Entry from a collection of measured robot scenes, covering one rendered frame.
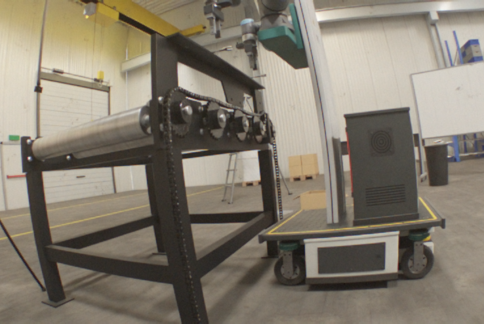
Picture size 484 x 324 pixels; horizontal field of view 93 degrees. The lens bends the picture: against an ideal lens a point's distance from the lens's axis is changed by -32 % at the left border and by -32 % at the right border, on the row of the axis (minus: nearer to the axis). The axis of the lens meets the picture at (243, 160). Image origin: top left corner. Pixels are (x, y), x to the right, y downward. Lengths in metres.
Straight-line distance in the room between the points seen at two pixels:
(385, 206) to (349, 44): 10.98
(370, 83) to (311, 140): 3.25
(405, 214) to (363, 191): 0.25
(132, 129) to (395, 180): 1.12
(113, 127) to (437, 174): 4.40
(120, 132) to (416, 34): 12.29
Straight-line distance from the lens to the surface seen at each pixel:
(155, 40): 1.11
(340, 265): 1.48
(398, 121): 1.45
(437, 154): 4.79
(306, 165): 9.50
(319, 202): 3.66
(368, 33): 12.47
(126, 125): 1.13
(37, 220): 1.73
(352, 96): 11.68
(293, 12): 1.77
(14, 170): 10.69
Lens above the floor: 0.67
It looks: 1 degrees up
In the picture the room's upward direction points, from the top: 6 degrees counter-clockwise
